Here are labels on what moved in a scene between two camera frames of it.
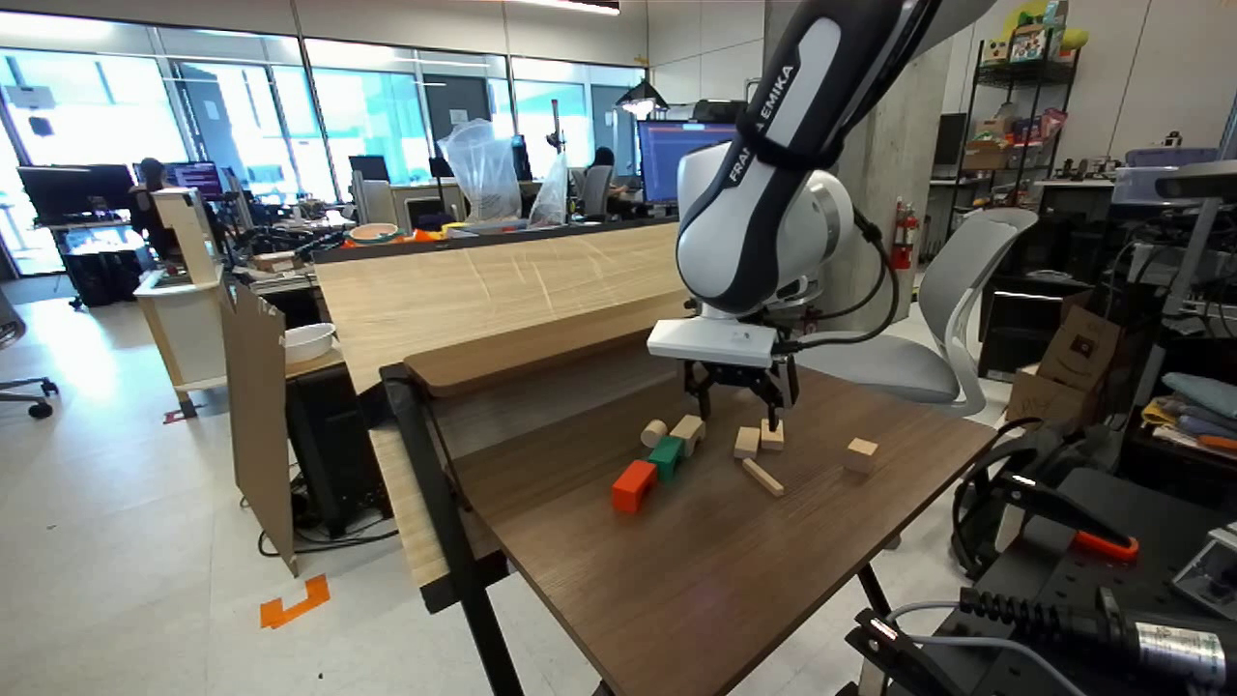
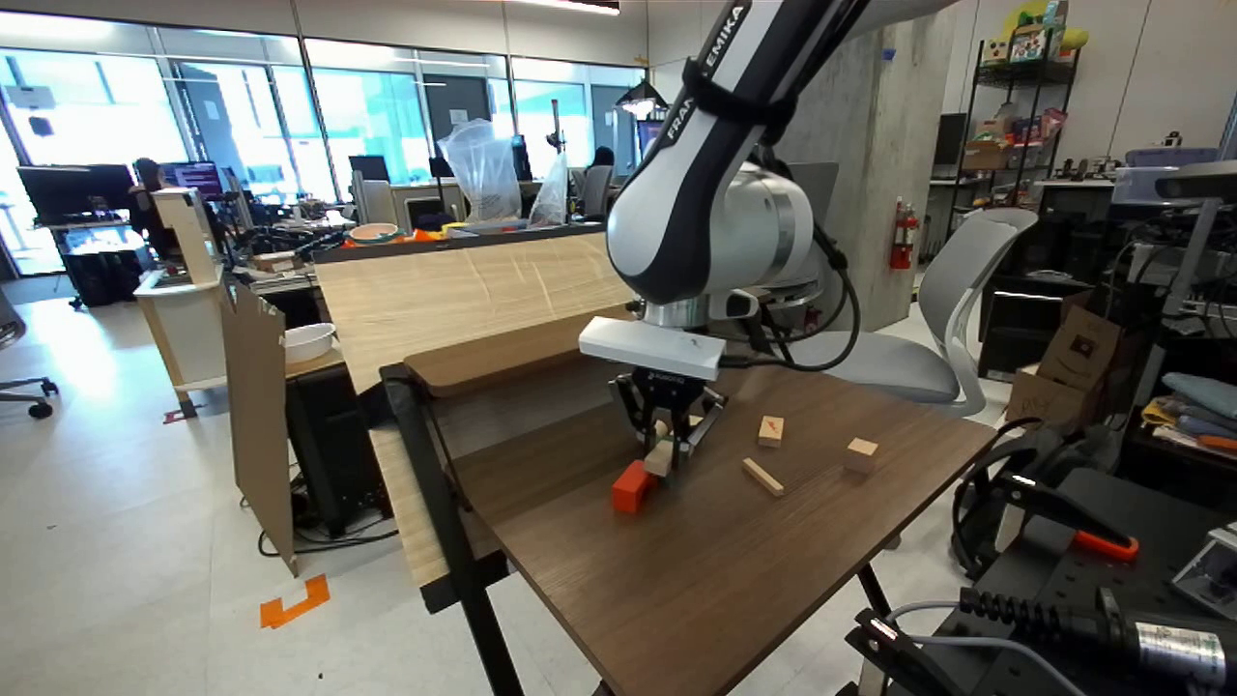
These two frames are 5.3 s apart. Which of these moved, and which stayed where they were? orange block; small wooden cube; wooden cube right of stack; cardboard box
Moved: small wooden cube
Stayed: wooden cube right of stack; cardboard box; orange block
